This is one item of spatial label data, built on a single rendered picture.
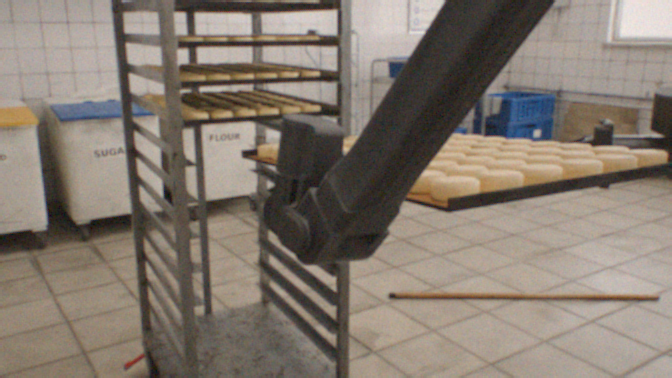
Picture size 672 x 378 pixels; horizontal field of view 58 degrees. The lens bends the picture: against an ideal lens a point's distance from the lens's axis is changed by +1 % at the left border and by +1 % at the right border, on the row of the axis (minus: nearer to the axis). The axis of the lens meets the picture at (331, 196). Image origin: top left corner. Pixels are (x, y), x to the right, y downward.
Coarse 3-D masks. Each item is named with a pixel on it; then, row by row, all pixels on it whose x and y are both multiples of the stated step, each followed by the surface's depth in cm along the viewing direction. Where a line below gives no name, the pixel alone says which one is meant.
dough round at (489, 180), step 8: (480, 176) 67; (488, 176) 66; (496, 176) 65; (504, 176) 65; (512, 176) 65; (520, 176) 66; (480, 184) 67; (488, 184) 66; (496, 184) 65; (504, 184) 65; (512, 184) 65; (520, 184) 66
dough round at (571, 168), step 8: (560, 160) 74; (568, 160) 74; (576, 160) 74; (584, 160) 74; (592, 160) 73; (600, 160) 73; (568, 168) 72; (576, 168) 71; (584, 168) 71; (592, 168) 71; (600, 168) 71; (568, 176) 72; (576, 176) 71
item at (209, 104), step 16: (144, 96) 190; (160, 96) 185; (192, 96) 189; (208, 96) 193; (224, 96) 185; (240, 96) 186; (256, 96) 189; (272, 96) 185; (192, 112) 150; (208, 112) 153; (224, 112) 150; (240, 112) 151; (256, 112) 159; (272, 112) 154; (288, 112) 157
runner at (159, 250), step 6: (144, 234) 203; (150, 234) 205; (150, 240) 194; (156, 240) 199; (156, 246) 187; (156, 252) 187; (162, 252) 180; (162, 258) 181; (168, 258) 183; (168, 264) 174; (174, 264) 178; (168, 270) 175; (174, 270) 168; (174, 276) 169; (198, 294) 159; (198, 300) 155; (198, 306) 153
